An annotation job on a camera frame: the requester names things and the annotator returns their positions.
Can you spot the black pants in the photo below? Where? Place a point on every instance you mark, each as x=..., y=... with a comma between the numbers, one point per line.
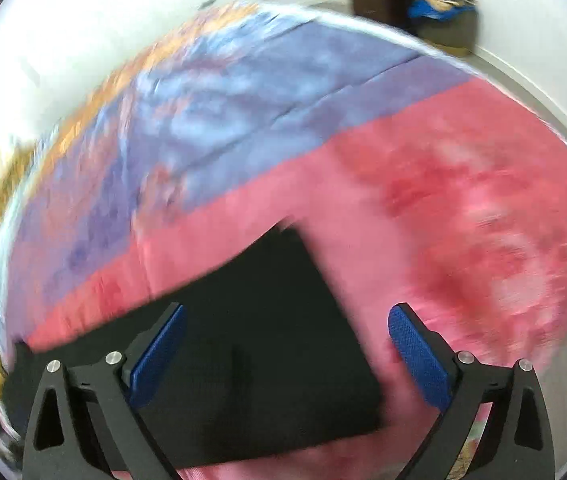
x=273, y=335

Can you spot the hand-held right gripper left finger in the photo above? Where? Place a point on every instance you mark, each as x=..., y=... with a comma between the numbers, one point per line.
x=158, y=355

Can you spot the colourful striped satin blanket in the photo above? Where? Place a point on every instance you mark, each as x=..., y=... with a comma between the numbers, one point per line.
x=413, y=185

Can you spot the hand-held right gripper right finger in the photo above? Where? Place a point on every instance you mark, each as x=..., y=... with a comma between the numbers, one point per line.
x=416, y=352

